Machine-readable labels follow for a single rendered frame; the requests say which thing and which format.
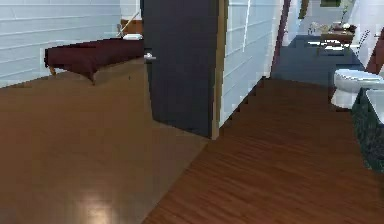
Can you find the green house plant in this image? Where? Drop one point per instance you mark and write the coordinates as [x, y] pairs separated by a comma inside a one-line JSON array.
[[345, 16]]

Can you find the dark red door frame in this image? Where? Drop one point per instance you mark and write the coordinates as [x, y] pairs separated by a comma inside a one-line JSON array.
[[280, 36]]

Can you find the brown wooden headboard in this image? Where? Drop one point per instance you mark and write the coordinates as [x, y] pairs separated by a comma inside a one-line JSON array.
[[132, 26]]

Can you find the dark red bed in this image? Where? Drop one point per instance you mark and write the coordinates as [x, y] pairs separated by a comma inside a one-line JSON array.
[[90, 55]]

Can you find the white pillow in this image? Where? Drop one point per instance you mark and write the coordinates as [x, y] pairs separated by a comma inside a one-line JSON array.
[[132, 36]]

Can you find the white toilet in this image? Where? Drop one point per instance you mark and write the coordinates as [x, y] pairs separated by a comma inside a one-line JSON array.
[[353, 86]]

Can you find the brown wooden table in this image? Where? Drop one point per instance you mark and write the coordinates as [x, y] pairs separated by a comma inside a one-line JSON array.
[[336, 36]]

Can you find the dark grey room door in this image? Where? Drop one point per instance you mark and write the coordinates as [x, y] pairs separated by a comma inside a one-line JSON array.
[[181, 63]]

